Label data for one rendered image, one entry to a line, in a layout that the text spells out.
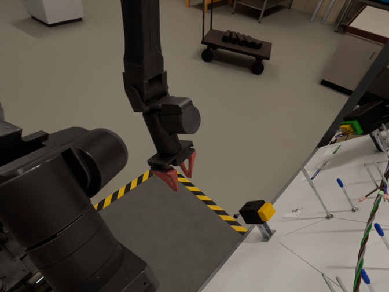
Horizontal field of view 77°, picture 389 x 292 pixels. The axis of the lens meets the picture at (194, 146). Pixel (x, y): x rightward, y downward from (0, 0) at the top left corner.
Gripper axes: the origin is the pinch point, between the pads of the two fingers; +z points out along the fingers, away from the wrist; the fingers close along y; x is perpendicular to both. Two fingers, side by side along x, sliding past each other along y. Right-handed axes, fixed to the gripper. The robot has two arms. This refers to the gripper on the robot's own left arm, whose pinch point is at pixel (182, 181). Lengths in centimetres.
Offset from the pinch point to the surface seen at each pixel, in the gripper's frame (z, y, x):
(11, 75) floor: -41, 59, 284
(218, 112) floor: 57, 170, 112
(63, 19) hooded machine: -94, 185, 361
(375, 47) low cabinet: 51, 332, -12
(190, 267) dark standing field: 92, 22, 50
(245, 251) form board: 23.2, 2.7, -11.4
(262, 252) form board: 20.8, 2.4, -16.9
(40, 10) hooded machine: -111, 159, 363
